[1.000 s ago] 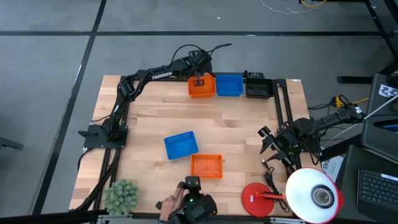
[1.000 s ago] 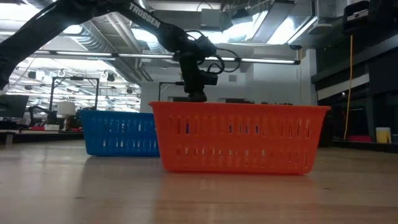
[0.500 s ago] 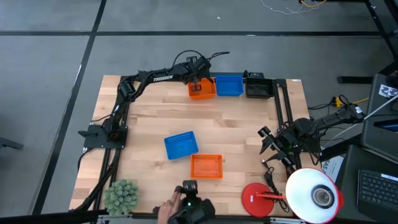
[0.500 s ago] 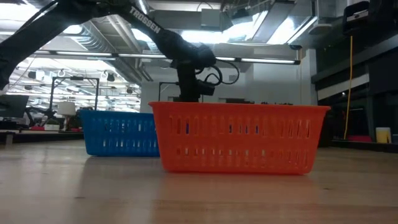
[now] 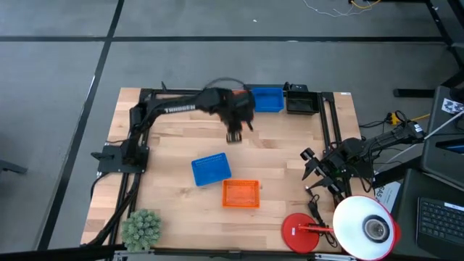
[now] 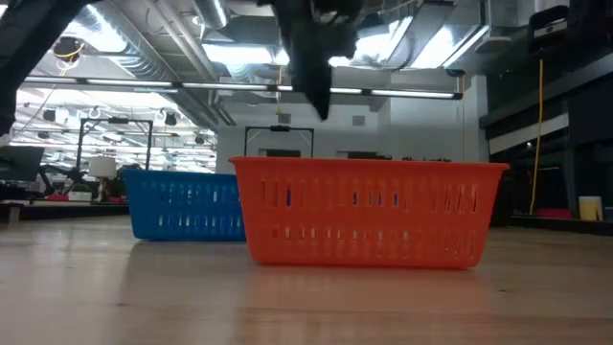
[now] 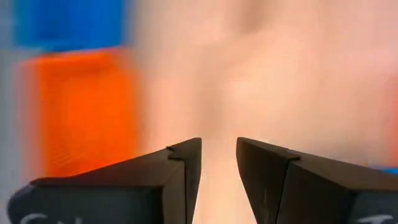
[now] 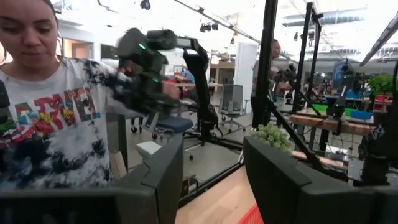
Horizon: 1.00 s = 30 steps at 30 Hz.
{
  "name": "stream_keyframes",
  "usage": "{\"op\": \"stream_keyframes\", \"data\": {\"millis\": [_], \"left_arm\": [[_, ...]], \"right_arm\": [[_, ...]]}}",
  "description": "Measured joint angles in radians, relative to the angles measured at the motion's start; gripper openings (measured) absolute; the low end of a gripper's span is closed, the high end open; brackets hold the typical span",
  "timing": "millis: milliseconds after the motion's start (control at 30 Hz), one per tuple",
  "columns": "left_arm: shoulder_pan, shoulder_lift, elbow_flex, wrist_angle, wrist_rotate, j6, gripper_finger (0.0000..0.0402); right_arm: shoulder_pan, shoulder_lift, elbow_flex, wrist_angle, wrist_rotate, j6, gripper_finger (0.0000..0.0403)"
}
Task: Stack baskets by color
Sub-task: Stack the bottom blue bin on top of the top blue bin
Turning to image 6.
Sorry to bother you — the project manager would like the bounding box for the dark shelving unit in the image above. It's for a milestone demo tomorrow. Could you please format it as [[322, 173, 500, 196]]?
[[478, 0, 613, 236]]

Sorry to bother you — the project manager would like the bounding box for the dark computer monitor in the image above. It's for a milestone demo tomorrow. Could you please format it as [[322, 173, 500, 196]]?
[[0, 145, 46, 183]]

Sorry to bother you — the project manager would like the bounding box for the silver ventilation duct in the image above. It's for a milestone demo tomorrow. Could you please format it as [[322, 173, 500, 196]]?
[[192, 0, 230, 31]]

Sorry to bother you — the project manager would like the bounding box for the white lamp shade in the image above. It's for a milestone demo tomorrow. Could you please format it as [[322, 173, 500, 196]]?
[[87, 155, 118, 180]]

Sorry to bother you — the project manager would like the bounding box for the pale yellow container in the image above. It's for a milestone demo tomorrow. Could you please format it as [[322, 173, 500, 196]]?
[[578, 195, 604, 222]]

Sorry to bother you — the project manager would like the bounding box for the blue slotted plastic basket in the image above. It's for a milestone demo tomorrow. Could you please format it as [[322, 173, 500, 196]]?
[[122, 167, 247, 242]]

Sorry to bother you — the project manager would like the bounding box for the long ceiling light bar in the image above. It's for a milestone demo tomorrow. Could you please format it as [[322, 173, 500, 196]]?
[[21, 75, 465, 101]]

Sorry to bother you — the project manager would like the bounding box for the black ceiling camera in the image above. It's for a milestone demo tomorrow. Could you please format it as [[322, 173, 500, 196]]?
[[52, 35, 86, 64]]

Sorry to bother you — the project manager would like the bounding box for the red flat object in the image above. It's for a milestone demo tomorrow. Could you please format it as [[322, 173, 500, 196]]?
[[534, 207, 575, 221]]

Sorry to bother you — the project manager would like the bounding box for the black frame stand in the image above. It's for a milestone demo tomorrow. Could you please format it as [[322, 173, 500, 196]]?
[[243, 125, 316, 158], [75, 117, 155, 172]]

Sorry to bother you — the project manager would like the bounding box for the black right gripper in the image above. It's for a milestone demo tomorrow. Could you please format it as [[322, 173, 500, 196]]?
[[269, 0, 366, 122]]

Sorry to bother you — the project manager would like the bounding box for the orange slotted plastic basket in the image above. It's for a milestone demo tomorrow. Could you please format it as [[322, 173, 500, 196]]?
[[228, 155, 511, 270]]

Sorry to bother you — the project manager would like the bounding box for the hanging yellow cord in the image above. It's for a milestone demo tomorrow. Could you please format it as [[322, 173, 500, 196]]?
[[528, 57, 546, 216]]

